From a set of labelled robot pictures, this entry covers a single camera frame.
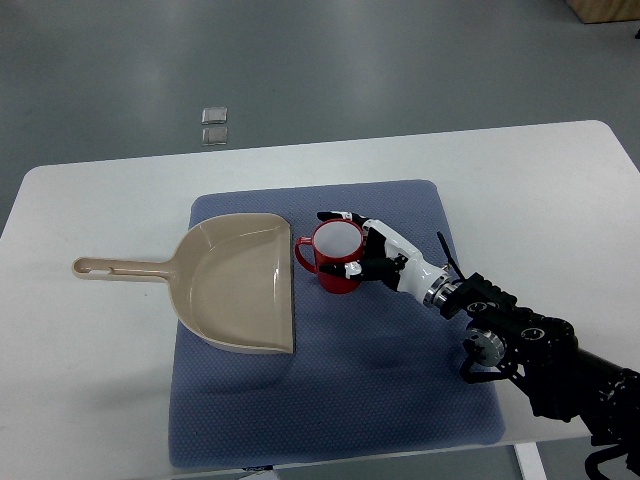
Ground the beige plastic dustpan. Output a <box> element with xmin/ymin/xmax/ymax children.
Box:
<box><xmin>72</xmin><ymin>213</ymin><xmax>295</xmax><ymax>354</ymax></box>

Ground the blue grey mat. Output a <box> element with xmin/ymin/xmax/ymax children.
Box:
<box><xmin>167</xmin><ymin>179</ymin><xmax>506</xmax><ymax>470</ymax></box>

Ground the wooden box corner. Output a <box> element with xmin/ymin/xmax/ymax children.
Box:
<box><xmin>566</xmin><ymin>0</ymin><xmax>639</xmax><ymax>24</ymax></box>

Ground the lower metal floor plate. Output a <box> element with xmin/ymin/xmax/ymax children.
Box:
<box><xmin>201</xmin><ymin>126</ymin><xmax>228</xmax><ymax>146</ymax></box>

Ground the metal floor plate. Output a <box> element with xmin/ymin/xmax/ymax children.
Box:
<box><xmin>201</xmin><ymin>106</ymin><xmax>228</xmax><ymax>125</ymax></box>
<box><xmin>201</xmin><ymin>126</ymin><xmax>228</xmax><ymax>146</ymax></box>

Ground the red mug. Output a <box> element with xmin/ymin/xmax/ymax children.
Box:
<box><xmin>294</xmin><ymin>218</ymin><xmax>364</xmax><ymax>294</ymax></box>

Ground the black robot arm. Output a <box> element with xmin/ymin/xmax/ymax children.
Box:
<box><xmin>433</xmin><ymin>273</ymin><xmax>639</xmax><ymax>479</ymax></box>

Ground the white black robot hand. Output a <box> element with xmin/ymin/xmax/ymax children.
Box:
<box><xmin>317</xmin><ymin>211</ymin><xmax>456</xmax><ymax>307</ymax></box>

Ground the upper metal floor plate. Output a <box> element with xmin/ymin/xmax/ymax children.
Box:
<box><xmin>201</xmin><ymin>106</ymin><xmax>228</xmax><ymax>125</ymax></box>

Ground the white table leg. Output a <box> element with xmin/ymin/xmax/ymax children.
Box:
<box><xmin>514</xmin><ymin>442</ymin><xmax>547</xmax><ymax>480</ymax></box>

